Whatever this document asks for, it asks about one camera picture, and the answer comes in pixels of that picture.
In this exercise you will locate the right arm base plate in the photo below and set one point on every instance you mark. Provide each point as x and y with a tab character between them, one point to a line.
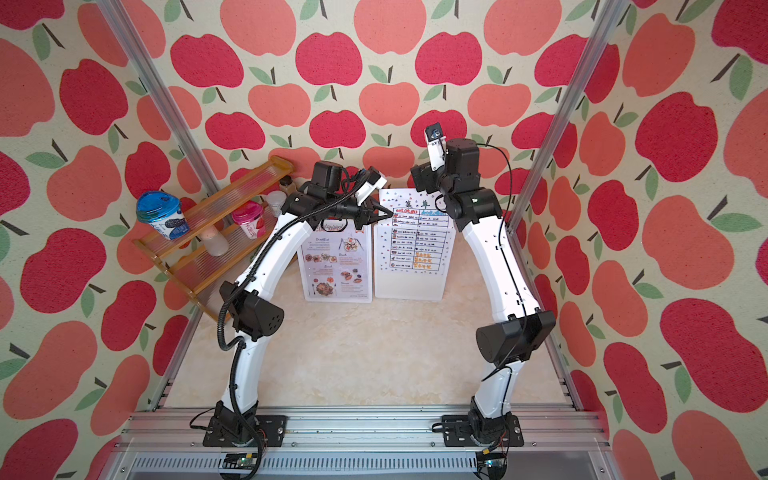
456	431

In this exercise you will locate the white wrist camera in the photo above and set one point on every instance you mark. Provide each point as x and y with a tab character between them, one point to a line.
373	180
436	146

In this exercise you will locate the white lidded jar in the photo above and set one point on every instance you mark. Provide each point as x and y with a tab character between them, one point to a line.
275	200

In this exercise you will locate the right aluminium frame post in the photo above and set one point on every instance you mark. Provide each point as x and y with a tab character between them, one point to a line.
602	32

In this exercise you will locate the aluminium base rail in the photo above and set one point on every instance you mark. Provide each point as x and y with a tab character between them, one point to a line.
364	442

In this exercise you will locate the pink lidded cup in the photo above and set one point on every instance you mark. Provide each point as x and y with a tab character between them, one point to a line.
250	218

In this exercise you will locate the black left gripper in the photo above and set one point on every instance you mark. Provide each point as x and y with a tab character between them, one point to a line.
366	213

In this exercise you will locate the blue lidded yogurt cup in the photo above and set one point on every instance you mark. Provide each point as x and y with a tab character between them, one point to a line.
163	213

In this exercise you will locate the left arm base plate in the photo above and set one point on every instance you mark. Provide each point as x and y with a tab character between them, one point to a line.
227	433

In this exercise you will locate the left aluminium frame post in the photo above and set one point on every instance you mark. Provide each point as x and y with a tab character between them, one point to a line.
130	40

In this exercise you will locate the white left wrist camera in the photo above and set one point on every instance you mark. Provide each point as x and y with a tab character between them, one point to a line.
373	180

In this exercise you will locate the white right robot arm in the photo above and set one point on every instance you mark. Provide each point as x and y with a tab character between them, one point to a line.
520	326

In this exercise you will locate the clear plastic bottle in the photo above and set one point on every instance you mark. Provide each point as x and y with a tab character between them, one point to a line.
214	241

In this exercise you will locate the white rack box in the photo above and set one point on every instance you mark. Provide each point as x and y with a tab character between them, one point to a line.
333	300
411	288

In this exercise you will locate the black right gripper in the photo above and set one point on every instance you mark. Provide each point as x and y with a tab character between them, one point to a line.
426	179

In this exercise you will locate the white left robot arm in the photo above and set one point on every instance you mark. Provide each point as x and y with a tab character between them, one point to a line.
248	318

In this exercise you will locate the wooden spice shelf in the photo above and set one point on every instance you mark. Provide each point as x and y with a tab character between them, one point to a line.
198	270

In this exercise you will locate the right white rack box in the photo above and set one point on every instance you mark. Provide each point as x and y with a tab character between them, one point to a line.
411	288

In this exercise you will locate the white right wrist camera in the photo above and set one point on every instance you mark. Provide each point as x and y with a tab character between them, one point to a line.
436	146

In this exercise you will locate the black capped glass jar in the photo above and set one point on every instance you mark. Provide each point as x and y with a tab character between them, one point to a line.
287	185

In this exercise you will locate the aluminium frame post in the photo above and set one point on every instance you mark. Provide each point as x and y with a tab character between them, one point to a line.
602	32
130	40

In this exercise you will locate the white dotted menu sheet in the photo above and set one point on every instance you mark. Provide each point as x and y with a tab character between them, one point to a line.
414	209

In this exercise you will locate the left white rack box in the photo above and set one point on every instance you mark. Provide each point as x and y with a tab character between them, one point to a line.
333	300

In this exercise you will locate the restaurant special menu sheet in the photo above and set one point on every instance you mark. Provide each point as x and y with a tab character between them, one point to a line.
333	264

